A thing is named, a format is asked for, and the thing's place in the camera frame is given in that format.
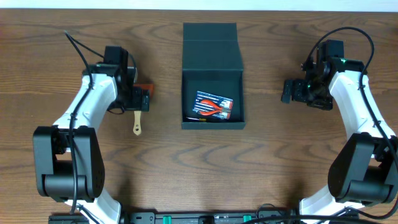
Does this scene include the red handled small pliers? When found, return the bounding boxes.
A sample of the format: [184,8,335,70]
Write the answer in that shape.
[200,100,232,116]

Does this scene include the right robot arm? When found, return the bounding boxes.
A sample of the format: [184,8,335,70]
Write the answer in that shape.
[281,55,397,223]

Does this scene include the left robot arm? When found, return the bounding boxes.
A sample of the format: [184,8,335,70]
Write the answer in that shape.
[32,62,152,223]

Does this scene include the dark green open box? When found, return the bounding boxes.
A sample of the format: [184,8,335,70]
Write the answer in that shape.
[182,23,246,129]

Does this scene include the clear blue screwdriver set case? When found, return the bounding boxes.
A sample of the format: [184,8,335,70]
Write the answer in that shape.
[193,91,233,119]

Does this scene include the orange scraper with wooden handle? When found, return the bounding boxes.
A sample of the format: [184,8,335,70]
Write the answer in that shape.
[133,84,154,136]

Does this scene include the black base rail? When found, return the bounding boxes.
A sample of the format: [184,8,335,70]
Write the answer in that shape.
[48,203,359,224]

